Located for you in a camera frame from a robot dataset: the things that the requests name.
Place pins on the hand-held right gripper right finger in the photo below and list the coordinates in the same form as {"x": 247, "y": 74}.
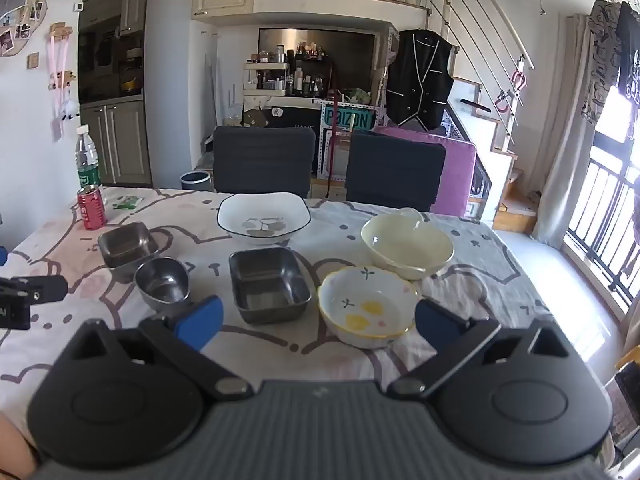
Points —
{"x": 435, "y": 322}

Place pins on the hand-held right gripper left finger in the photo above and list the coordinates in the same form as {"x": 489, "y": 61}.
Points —
{"x": 202, "y": 322}

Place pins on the round stainless steel bowl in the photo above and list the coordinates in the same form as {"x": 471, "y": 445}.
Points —
{"x": 162, "y": 282}

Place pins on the small yellow-flower scalloped bowl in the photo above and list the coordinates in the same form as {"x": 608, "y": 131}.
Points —
{"x": 365, "y": 300}

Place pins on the rectangular stainless steel tray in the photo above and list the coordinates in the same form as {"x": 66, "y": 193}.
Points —
{"x": 267, "y": 280}

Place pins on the cream ceramic bowl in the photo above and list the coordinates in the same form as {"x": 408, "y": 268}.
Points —
{"x": 400, "y": 245}

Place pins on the square stainless steel tray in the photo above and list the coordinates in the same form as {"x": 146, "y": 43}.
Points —
{"x": 125, "y": 245}

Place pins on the white square flower-print bowl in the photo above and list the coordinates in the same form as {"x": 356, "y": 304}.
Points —
{"x": 262, "y": 210}

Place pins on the person's left forearm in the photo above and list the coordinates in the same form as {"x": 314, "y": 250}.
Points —
{"x": 12, "y": 450}

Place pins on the cartoon-print tablecloth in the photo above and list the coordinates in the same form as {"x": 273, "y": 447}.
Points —
{"x": 490, "y": 290}

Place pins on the red soda can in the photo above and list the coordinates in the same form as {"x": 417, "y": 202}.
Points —
{"x": 92, "y": 210}

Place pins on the small green packet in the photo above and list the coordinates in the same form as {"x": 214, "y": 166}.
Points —
{"x": 127, "y": 202}

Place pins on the clear plastic water bottle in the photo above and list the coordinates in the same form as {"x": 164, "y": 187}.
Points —
{"x": 87, "y": 160}

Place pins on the grey trash bin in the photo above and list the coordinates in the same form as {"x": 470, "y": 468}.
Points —
{"x": 195, "y": 181}

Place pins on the wooden staircase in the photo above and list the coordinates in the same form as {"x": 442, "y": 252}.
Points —
{"x": 515, "y": 205}

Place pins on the purple panel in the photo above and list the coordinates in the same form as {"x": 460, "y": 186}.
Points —
{"x": 457, "y": 175}

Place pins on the dark fabric chair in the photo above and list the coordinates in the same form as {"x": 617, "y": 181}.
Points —
{"x": 395, "y": 170}
{"x": 262, "y": 160}

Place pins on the grey kitchen cabinet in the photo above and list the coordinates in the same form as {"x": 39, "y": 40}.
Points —
{"x": 117, "y": 145}

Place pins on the red stick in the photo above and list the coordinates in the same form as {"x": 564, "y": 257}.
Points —
{"x": 331, "y": 160}

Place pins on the black balcony railing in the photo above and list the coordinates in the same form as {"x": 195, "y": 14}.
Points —
{"x": 600, "y": 220}

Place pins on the white perforated rack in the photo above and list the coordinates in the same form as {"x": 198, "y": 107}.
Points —
{"x": 320, "y": 150}

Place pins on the yellow pot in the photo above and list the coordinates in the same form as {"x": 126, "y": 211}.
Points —
{"x": 131, "y": 82}

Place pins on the teal lettered sign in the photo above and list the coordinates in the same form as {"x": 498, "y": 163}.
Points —
{"x": 350, "y": 119}

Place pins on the beige curtain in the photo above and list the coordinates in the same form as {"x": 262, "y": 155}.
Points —
{"x": 560, "y": 135}

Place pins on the black vest with white trim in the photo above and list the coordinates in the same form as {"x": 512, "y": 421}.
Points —
{"x": 417, "y": 80}

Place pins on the cream rack with bottles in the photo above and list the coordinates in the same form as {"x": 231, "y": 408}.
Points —
{"x": 265, "y": 77}

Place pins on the red clamps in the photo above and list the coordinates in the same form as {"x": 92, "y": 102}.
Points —
{"x": 517, "y": 81}

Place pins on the stair railing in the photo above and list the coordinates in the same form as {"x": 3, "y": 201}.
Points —
{"x": 480, "y": 25}

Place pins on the dark hanging clothes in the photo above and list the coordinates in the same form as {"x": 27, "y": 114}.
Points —
{"x": 627, "y": 50}

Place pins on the wooden wall hooks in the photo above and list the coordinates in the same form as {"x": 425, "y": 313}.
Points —
{"x": 60, "y": 32}

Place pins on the wall photo collage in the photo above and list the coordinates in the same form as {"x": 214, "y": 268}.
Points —
{"x": 20, "y": 5}

